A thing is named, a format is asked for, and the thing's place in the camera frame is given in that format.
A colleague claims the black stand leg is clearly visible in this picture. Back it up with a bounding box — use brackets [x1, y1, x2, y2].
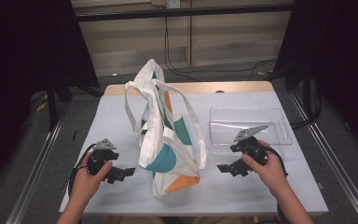
[45, 77, 104, 133]
[266, 60, 313, 110]

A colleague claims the metal floor rail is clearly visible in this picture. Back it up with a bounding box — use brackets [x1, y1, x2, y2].
[288, 90, 358, 224]
[5, 102, 73, 224]

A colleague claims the black floor cable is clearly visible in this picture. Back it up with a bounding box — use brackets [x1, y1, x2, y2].
[163, 17, 278, 83]

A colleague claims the black curtain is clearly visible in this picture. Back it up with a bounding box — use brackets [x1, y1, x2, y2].
[273, 0, 358, 158]
[0, 0, 100, 195]

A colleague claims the white canvas tote bag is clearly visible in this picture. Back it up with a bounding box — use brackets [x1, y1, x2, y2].
[124, 58, 208, 200]

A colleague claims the black cable bundle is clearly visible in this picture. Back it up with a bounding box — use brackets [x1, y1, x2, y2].
[289, 79, 324, 130]

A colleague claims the person's left hand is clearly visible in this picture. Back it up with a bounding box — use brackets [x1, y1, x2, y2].
[69, 152, 114, 203]

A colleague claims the black horizontal bar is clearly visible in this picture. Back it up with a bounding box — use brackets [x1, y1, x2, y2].
[74, 3, 296, 22]

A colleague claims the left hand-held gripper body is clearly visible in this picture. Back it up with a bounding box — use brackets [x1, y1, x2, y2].
[88, 138, 120, 183]

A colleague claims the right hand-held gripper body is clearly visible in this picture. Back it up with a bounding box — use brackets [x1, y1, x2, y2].
[229, 124, 269, 166]

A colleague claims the pale blue table mat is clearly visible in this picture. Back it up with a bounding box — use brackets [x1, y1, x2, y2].
[59, 91, 329, 217]

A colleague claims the person's right hand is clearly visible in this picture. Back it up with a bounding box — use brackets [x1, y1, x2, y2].
[241, 139, 288, 198]

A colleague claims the clear plastic tray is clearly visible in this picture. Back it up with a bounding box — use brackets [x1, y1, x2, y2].
[209, 106, 293, 157]

